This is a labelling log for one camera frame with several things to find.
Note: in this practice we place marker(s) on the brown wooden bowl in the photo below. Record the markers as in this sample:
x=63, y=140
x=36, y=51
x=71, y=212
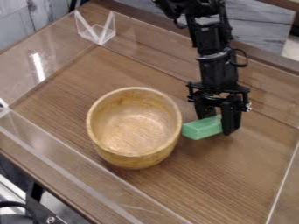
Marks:
x=133, y=124

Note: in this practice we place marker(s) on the clear acrylic tray wall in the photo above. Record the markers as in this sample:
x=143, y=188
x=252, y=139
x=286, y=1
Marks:
x=80, y=182

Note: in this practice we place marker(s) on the green rectangular block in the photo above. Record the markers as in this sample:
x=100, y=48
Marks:
x=202, y=128

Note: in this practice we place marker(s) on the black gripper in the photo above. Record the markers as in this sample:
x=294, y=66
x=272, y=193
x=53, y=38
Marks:
x=218, y=90

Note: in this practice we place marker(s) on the clear acrylic corner bracket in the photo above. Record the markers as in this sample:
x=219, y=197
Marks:
x=99, y=34

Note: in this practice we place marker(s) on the black table leg frame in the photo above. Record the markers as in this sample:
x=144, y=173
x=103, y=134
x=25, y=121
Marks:
x=21, y=206

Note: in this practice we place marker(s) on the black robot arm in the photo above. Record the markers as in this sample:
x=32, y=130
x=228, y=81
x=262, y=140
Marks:
x=207, y=24

